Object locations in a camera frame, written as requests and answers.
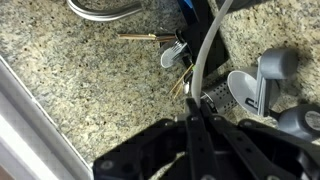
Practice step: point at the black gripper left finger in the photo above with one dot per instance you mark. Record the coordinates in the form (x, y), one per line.
(198, 143)

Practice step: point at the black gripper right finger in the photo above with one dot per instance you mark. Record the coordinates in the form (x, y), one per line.
(230, 150)

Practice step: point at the perforated metal utensil holder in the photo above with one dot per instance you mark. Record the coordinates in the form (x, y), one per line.
(221, 96)

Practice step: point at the wooden chopstick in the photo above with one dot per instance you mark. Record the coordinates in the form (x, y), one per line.
(181, 78)
(178, 91)

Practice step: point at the black utensil caddy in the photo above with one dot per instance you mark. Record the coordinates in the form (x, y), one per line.
(220, 53)

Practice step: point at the wooden spoon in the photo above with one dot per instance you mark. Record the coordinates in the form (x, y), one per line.
(140, 36)

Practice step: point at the steel gooseneck faucet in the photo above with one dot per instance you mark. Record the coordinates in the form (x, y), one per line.
(100, 15)

